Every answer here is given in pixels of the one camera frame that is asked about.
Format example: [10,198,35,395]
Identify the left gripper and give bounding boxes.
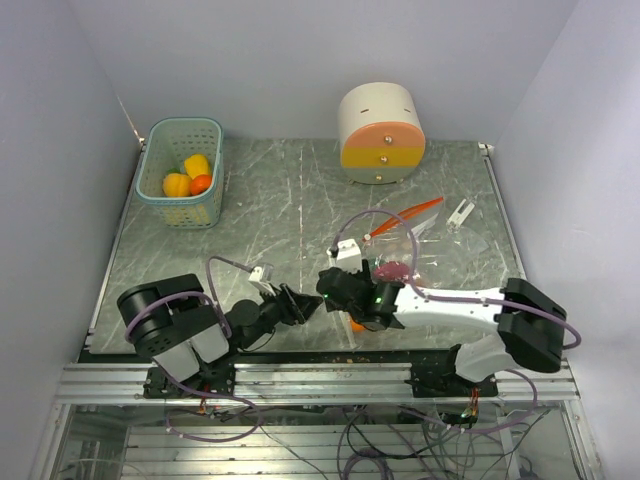
[239,281,324,348]

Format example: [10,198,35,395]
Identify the polka dot zip bag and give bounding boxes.
[341,222,445,350]

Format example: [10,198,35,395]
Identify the clear red-zip bag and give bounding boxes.
[372,197,489,261]

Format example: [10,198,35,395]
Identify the peach coloured fake fruit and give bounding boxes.
[162,173,192,198]

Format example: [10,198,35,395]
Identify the yellow fake bell pepper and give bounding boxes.
[183,154,212,179]

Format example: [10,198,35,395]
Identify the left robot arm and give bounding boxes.
[116,267,322,397]

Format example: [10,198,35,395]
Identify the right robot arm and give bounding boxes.
[316,267,566,396]

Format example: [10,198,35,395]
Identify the purple fake fruit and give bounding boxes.
[372,261,410,283]

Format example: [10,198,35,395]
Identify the small white plastic clip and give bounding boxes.
[446,199,475,231]

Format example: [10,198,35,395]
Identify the round mini drawer cabinet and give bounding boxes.
[338,82,426,185]

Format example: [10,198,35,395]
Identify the teal plastic basket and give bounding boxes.
[135,117,224,229]

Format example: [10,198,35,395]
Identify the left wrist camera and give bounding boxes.
[249,264,274,288]

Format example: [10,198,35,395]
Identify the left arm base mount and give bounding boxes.
[142,361,236,399]

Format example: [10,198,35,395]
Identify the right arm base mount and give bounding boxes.
[406,344,498,398]

